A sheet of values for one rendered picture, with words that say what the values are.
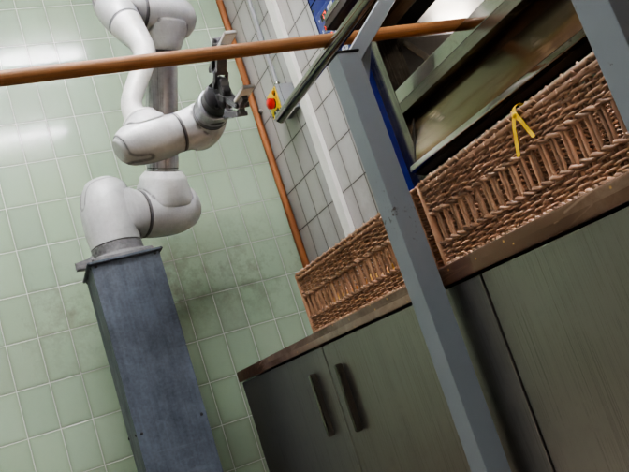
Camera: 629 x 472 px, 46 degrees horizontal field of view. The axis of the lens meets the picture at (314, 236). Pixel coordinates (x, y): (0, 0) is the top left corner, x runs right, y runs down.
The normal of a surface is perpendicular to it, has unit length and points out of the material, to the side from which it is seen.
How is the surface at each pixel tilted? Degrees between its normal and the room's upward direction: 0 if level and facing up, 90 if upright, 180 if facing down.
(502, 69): 70
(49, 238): 90
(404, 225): 90
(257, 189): 90
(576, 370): 90
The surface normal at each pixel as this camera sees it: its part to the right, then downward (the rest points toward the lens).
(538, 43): -0.93, -0.13
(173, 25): 0.70, 0.22
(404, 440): -0.88, 0.21
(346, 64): 0.36, -0.30
